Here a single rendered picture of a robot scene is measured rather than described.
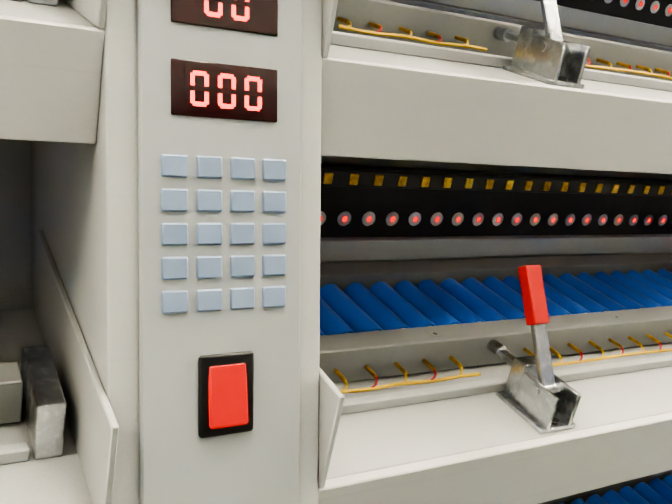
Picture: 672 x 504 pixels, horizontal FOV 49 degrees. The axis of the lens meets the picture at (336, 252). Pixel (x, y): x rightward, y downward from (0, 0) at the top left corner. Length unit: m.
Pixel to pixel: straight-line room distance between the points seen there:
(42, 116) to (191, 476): 0.15
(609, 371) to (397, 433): 0.19
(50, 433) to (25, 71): 0.15
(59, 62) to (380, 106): 0.15
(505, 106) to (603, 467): 0.23
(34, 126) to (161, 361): 0.10
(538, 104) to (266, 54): 0.16
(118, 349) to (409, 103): 0.18
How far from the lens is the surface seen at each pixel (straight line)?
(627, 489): 0.75
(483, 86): 0.39
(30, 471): 0.35
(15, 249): 0.50
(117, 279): 0.30
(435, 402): 0.44
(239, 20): 0.32
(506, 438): 0.43
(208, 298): 0.31
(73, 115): 0.31
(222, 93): 0.31
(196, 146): 0.31
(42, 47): 0.31
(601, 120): 0.46
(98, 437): 0.32
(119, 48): 0.31
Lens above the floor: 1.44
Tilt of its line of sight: 3 degrees down
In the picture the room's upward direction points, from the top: 1 degrees clockwise
